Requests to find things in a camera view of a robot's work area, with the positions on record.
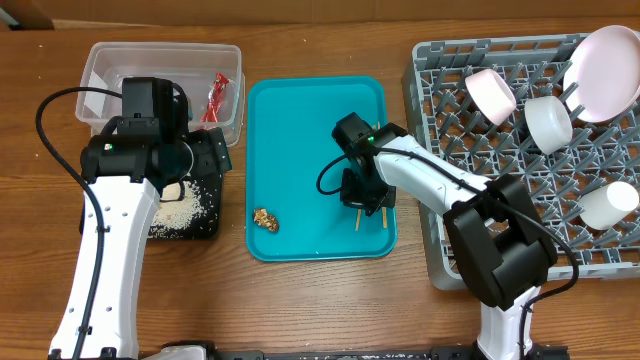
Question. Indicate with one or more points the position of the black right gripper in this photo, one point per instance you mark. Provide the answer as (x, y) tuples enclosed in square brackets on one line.
[(367, 195)]

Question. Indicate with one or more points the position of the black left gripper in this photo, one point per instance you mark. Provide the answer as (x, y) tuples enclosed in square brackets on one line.
[(214, 156)]

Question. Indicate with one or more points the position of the brown food scrap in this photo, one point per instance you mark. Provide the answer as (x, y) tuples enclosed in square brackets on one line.
[(263, 219)]

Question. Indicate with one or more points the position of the pink bowl with rice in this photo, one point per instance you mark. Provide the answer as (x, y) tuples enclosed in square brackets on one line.
[(491, 95)]

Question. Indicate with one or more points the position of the grey bowl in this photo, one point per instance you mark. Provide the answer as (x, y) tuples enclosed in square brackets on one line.
[(548, 123)]

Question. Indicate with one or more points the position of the white cup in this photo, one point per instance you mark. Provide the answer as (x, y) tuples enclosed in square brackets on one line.
[(606, 206)]

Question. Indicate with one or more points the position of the white round plate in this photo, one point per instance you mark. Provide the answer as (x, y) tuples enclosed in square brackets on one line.
[(603, 77)]

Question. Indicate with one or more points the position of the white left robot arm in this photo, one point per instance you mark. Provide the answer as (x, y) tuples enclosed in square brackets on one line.
[(124, 171)]

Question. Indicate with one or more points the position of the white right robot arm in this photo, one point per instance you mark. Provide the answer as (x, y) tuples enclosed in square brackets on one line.
[(501, 248)]

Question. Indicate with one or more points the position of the grey dishwasher rack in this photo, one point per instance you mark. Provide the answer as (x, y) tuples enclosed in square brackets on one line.
[(443, 119)]

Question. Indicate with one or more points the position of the red snack wrapper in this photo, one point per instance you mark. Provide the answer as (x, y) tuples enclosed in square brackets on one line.
[(216, 98)]

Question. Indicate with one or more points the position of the clear plastic bin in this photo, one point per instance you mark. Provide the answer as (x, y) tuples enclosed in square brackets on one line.
[(193, 66)]

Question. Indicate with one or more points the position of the teal serving tray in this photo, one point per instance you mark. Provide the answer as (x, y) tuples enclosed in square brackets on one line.
[(289, 147)]

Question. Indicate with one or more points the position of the black rail at table edge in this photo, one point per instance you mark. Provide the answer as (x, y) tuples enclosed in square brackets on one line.
[(437, 353)]

